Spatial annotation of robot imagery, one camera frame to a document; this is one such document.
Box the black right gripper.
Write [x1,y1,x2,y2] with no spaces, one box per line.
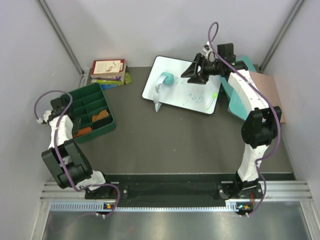
[181,54,223,85]

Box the orange underwear white waistband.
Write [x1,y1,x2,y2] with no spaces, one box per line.
[73,126,93,138]

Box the mustard brown underwear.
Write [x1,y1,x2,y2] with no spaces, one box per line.
[91,109,110,123]

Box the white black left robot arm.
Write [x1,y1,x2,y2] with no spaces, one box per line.
[41,97,114,199]

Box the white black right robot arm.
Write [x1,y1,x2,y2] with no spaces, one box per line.
[181,43,282,200]

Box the green divided plastic tray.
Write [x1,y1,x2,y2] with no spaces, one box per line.
[60,83,116,144]

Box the white dry-erase board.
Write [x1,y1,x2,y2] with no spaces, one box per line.
[142,55,221,115]

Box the green whiteboard marker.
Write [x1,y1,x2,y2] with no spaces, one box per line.
[206,92,218,110]

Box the blue cover book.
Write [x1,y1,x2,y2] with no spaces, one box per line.
[100,84,122,90]

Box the dark teal folding board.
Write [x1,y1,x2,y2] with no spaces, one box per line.
[219,55,259,100]

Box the red cover book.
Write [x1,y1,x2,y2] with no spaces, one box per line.
[90,59,126,78]

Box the pink folding board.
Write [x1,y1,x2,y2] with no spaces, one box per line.
[250,71,286,124]

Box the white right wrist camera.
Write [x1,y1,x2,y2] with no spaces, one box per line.
[202,42,215,62]

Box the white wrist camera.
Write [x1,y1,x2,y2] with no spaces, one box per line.
[202,42,215,62]
[36,110,52,125]

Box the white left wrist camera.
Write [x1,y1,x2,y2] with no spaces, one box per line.
[36,110,52,125]

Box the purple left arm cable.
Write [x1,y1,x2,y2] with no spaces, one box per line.
[33,90,121,226]

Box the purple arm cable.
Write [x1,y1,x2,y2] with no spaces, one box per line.
[208,21,282,218]
[33,90,121,226]

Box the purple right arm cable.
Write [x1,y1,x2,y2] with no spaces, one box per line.
[208,21,282,218]

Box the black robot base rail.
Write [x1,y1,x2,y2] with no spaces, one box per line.
[84,173,265,208]

